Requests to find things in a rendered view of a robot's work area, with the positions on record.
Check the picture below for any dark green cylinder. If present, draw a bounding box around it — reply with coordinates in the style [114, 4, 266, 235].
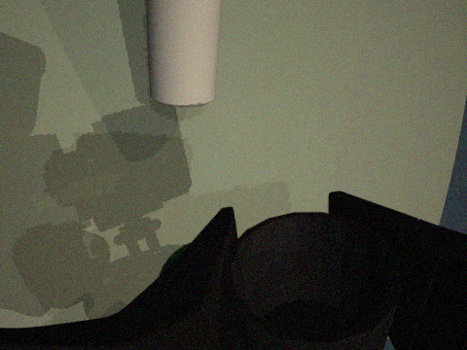
[160, 244, 240, 350]

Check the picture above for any long white pipe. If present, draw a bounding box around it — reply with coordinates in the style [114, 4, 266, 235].
[145, 0, 222, 108]

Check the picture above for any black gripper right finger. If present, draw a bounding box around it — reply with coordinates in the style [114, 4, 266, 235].
[328, 191, 467, 350]

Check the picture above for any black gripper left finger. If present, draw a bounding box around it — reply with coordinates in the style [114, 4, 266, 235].
[0, 207, 237, 350]

